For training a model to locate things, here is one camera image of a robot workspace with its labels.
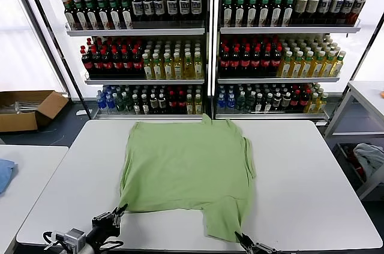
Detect small dark bottle white cap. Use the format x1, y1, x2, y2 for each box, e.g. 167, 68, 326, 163
263, 92, 274, 113
254, 92, 265, 113
149, 93, 159, 115
131, 93, 142, 115
140, 93, 150, 115
272, 91, 283, 113
281, 91, 292, 113
157, 93, 167, 115

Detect small red cap cola bottle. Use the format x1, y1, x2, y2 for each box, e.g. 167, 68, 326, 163
299, 89, 310, 113
167, 90, 178, 115
176, 90, 187, 115
290, 89, 301, 113

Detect small green water bottle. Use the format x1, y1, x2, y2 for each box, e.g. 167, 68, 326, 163
245, 91, 255, 113
123, 91, 133, 115
235, 91, 246, 113
115, 91, 125, 115

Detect dark bottle beige label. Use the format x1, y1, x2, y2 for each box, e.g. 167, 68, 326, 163
306, 0, 320, 26
295, 0, 308, 26

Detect grey metal shelf unit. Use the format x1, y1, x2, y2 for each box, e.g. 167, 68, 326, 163
213, 0, 362, 123
44, 0, 211, 121

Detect red cloth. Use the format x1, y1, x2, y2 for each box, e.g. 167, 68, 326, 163
344, 145, 366, 178

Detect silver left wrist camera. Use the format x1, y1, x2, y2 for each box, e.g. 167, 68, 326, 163
64, 228, 87, 253

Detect grey laundry bin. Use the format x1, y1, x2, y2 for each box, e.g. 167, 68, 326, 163
332, 142, 369, 191

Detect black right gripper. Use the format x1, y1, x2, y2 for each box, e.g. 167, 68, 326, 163
235, 231, 279, 254

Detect brown cardboard box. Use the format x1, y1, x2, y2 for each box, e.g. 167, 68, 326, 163
0, 89, 70, 133

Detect pale grey-blue cloth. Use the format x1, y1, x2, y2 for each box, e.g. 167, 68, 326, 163
353, 142, 384, 179

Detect small blue drink bottle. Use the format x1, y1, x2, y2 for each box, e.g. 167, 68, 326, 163
217, 91, 227, 113
95, 91, 106, 115
226, 91, 236, 113
104, 91, 115, 115

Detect white metal side table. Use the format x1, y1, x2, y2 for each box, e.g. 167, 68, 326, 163
323, 80, 384, 201

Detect green printed t-shirt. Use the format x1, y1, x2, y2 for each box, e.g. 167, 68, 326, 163
119, 113, 257, 243

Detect clear plastic packets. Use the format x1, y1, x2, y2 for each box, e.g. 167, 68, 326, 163
0, 100, 41, 116

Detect reddish tea bottle white cap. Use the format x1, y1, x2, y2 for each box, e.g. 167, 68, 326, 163
350, 0, 367, 26

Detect dark bottle blue white label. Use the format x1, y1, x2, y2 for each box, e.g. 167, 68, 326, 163
178, 0, 191, 28
154, 0, 166, 28
341, 0, 356, 26
166, 0, 179, 28
190, 0, 202, 28
329, 0, 344, 26
143, 0, 155, 28
132, 0, 143, 28
318, 0, 332, 26

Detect black left camera cable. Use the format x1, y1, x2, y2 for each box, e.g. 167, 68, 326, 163
43, 230, 65, 250

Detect green cap tea bottle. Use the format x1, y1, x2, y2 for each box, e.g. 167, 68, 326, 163
63, 0, 76, 30
257, 0, 270, 26
85, 0, 99, 30
233, 0, 246, 26
74, 0, 88, 30
281, 0, 294, 26
119, 0, 133, 30
269, 0, 282, 26
96, 0, 110, 30
107, 0, 122, 30
222, 0, 234, 26
245, 0, 258, 26

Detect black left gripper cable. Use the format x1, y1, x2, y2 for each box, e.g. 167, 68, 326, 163
98, 238, 124, 251

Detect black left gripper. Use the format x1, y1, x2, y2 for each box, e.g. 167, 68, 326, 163
91, 204, 129, 238

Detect blue folded cloth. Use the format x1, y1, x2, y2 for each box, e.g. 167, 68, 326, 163
0, 157, 19, 196

